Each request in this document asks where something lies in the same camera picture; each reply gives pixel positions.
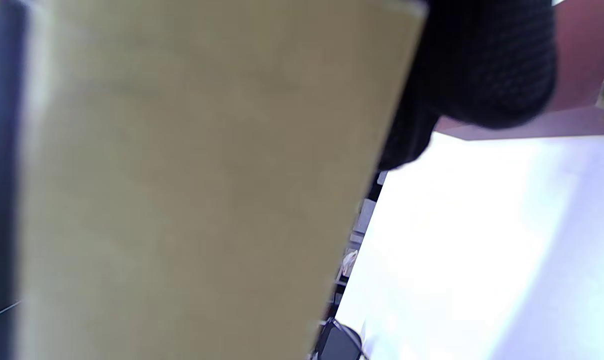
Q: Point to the person's right hand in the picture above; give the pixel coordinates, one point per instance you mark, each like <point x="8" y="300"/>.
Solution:
<point x="482" y="65"/>

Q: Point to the brown sliding storage box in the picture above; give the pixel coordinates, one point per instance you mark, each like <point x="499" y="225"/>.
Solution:
<point x="582" y="60"/>
<point x="207" y="175"/>

